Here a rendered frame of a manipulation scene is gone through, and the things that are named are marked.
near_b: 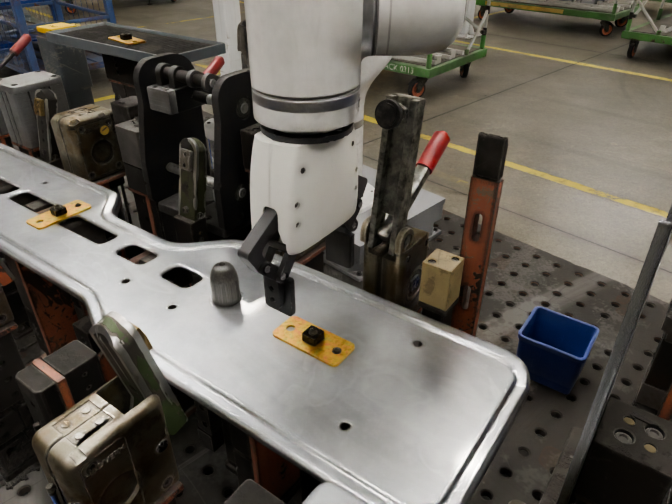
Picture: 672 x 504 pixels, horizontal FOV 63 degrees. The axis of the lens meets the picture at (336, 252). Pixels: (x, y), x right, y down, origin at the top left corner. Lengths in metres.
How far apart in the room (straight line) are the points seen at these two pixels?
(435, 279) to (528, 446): 0.40
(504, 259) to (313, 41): 0.98
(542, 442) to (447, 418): 0.42
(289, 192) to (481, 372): 0.26
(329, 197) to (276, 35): 0.14
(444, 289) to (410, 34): 0.28
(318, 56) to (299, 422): 0.30
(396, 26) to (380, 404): 0.32
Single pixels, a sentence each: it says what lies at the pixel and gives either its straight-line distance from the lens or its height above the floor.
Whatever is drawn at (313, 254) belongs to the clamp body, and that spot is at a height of 0.95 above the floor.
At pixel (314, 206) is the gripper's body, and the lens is 0.45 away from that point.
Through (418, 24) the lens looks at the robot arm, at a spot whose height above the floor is 1.31.
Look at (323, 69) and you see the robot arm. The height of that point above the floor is 1.29.
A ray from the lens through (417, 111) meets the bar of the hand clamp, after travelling 0.58.
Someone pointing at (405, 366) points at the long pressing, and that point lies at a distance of 0.55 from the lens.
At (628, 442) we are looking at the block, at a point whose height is 1.08.
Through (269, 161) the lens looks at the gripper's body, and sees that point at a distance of 0.43.
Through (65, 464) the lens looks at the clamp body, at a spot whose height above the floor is 1.04.
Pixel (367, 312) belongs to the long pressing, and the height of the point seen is 1.00.
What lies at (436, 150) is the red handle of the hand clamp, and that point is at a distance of 0.67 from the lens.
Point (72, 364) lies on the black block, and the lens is 0.62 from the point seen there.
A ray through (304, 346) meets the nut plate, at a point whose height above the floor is 1.00.
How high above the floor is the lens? 1.38
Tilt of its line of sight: 32 degrees down
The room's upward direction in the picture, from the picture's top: straight up
